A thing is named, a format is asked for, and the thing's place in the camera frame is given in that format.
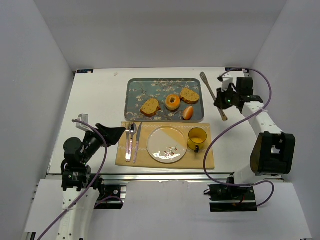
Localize orange glazed bagel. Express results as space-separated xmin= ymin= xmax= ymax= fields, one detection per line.
xmin=165 ymin=94 xmax=181 ymax=111

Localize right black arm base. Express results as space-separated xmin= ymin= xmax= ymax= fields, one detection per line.
xmin=203 ymin=184 xmax=258 ymax=213

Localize right blue corner label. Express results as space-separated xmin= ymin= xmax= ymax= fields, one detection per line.
xmin=224 ymin=67 xmax=243 ymax=72

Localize silver spoon pink handle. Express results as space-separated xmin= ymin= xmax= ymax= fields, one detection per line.
xmin=127 ymin=122 xmax=137 ymax=162

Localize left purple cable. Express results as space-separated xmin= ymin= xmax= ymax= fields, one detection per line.
xmin=36 ymin=119 xmax=124 ymax=240

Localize yellow cloth placemat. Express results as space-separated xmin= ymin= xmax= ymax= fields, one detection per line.
xmin=115 ymin=121 xmax=211 ymax=170

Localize bread slice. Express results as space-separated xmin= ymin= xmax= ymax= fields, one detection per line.
xmin=140 ymin=98 xmax=161 ymax=117
xmin=180 ymin=87 xmax=200 ymax=105

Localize blue corner label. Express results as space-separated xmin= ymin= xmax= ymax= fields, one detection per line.
xmin=224 ymin=67 xmax=243 ymax=72
xmin=76 ymin=69 xmax=94 ymax=74

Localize silver fork pink handle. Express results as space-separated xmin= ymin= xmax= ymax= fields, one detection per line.
xmin=125 ymin=122 xmax=131 ymax=162

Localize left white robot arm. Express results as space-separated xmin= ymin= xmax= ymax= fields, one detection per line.
xmin=56 ymin=123 xmax=126 ymax=240

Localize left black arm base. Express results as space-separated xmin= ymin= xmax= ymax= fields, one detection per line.
xmin=94 ymin=179 xmax=127 ymax=210

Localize yellow mug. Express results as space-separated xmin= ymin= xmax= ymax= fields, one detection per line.
xmin=187 ymin=127 xmax=208 ymax=153

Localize silver knife pink handle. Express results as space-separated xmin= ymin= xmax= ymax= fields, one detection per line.
xmin=133 ymin=122 xmax=143 ymax=164

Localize metal serving tongs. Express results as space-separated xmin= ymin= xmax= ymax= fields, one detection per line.
xmin=199 ymin=71 xmax=228 ymax=122

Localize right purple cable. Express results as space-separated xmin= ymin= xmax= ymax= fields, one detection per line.
xmin=203 ymin=67 xmax=275 ymax=208

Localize cream plate with branch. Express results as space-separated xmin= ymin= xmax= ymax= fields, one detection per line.
xmin=146 ymin=126 xmax=188 ymax=164

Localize small orange bun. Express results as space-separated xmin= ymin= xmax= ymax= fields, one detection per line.
xmin=182 ymin=106 xmax=194 ymax=120

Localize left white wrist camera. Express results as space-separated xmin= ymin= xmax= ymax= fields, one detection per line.
xmin=76 ymin=113 xmax=91 ymax=132

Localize left blue corner label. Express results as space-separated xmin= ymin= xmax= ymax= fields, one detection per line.
xmin=76 ymin=69 xmax=94 ymax=74

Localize purple cable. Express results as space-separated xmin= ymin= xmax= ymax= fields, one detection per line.
xmin=203 ymin=67 xmax=275 ymax=208
xmin=36 ymin=119 xmax=124 ymax=240

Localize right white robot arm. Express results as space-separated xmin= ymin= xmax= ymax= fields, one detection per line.
xmin=214 ymin=75 xmax=296 ymax=185

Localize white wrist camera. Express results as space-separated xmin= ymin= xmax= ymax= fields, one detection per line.
xmin=76 ymin=113 xmax=91 ymax=132
xmin=217 ymin=74 xmax=234 ymax=92

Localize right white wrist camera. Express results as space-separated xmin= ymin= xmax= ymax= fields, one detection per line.
xmin=217 ymin=74 xmax=234 ymax=92

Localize floral blue serving tray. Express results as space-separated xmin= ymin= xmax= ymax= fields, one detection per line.
xmin=124 ymin=78 xmax=205 ymax=123

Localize aluminium front rail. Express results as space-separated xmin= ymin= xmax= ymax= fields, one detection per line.
xmin=45 ymin=173 xmax=284 ymax=182

